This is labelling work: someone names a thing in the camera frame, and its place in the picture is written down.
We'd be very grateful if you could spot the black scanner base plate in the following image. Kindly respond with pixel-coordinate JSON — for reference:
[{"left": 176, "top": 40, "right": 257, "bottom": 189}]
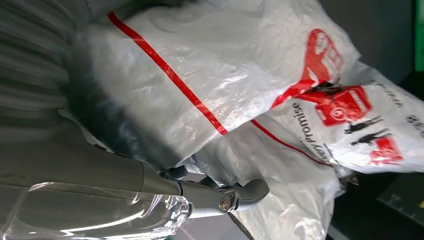
[{"left": 326, "top": 170, "right": 424, "bottom": 240}]

